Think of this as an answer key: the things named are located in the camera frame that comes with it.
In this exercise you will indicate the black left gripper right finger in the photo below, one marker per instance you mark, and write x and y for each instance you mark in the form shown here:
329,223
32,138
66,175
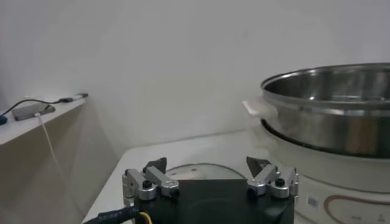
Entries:
274,185

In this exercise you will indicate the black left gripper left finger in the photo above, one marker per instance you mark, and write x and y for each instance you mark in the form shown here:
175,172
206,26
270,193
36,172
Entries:
152,185

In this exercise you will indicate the round glass pot lid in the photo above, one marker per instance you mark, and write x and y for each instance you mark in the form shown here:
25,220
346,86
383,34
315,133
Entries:
201,172

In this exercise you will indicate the steel perforated steamer basket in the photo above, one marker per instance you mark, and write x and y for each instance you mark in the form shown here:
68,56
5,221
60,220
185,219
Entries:
329,128

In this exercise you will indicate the white electric cooker base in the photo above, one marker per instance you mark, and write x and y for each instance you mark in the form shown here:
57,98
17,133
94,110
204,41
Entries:
335,176

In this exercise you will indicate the black usb adapter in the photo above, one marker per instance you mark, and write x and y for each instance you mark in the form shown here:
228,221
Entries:
81,95

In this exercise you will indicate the white side desk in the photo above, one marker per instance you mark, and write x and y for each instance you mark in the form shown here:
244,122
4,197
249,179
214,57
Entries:
30,126

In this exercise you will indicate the black smartphone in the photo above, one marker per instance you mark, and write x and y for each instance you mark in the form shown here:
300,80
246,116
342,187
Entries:
30,111

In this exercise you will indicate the blue computer mouse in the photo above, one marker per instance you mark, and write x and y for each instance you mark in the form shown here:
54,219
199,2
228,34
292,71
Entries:
1,120

